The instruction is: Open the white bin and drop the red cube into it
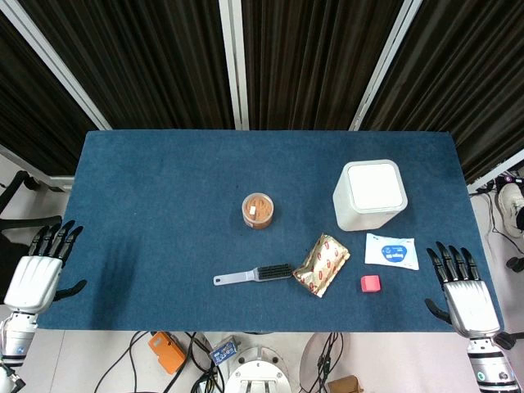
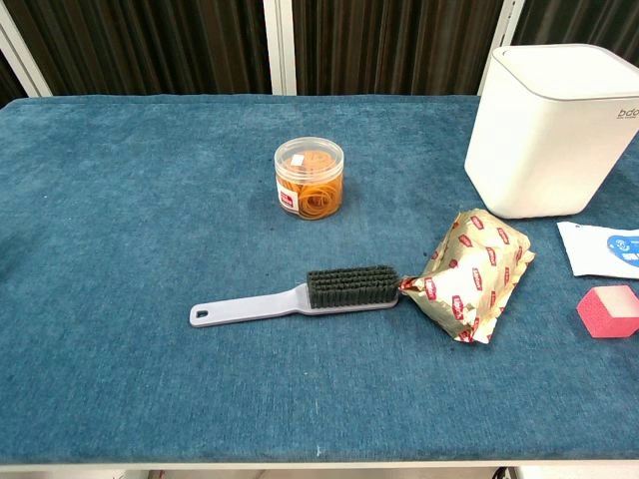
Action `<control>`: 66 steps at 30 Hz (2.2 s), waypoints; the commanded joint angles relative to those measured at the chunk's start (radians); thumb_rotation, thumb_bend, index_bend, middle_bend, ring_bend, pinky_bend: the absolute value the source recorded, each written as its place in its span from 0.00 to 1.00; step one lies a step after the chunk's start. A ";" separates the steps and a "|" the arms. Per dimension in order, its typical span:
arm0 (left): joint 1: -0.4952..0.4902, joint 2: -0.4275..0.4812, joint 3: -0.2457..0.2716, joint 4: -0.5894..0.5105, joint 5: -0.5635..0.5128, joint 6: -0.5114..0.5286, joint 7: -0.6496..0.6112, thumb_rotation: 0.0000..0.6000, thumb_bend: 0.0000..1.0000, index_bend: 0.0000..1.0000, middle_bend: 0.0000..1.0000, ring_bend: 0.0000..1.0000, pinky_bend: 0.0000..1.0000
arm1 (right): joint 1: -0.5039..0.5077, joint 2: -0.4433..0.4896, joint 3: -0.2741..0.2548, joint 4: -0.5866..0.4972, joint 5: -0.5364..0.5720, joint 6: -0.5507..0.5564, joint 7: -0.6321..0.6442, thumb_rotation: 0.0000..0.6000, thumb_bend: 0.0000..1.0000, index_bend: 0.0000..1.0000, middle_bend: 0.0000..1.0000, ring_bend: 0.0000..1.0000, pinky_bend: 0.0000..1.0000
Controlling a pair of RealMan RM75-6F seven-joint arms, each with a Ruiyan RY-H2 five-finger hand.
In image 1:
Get black floor cable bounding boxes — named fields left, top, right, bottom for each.
left=96, top=331, right=149, bottom=393
left=481, top=191, right=524, bottom=251

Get red cube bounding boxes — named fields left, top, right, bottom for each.
left=360, top=274, right=382, bottom=294

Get black pleated curtain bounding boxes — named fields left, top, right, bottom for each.
left=362, top=0, right=524, bottom=184
left=18, top=0, right=235, bottom=130
left=0, top=11, right=99, bottom=177
left=241, top=0, right=406, bottom=131

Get white trash bin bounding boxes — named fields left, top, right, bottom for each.
left=332, top=159, right=409, bottom=233

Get black cable bundle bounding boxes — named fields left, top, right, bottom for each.
left=317, top=332, right=344, bottom=393

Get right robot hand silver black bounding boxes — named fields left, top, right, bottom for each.
left=424, top=241, right=503, bottom=339

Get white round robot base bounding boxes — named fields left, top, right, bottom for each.
left=224, top=343, right=296, bottom=393

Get white frame post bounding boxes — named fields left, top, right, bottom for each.
left=0, top=0, right=114, bottom=131
left=219, top=0, right=250, bottom=131
left=348, top=0, right=425, bottom=132

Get orange device box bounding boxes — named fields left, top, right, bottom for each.
left=147, top=331, right=187, bottom=374

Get blue circuit board module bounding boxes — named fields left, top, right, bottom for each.
left=210, top=335, right=239, bottom=366

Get grey round floor plate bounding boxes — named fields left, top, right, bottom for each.
left=299, top=332, right=345, bottom=393

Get gold foil snack wrapper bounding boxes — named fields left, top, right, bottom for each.
left=291, top=233, right=351, bottom=300

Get black chair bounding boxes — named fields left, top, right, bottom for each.
left=0, top=170, right=62, bottom=246

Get clear round tub brown contents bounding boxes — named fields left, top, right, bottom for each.
left=241, top=192, right=275, bottom=231

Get grey brush black bristles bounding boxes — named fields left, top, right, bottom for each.
left=212, top=264, right=295, bottom=287

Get white blue wipe packet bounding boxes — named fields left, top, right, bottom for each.
left=364, top=232, right=421, bottom=271

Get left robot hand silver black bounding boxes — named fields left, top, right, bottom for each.
left=2, top=219, right=88, bottom=316

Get blue felt table cover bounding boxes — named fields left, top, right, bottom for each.
left=35, top=129, right=505, bottom=332

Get white sneaker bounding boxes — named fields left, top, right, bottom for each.
left=497, top=183, right=524, bottom=237

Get brown cardboard box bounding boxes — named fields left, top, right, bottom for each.
left=327, top=374, right=364, bottom=393

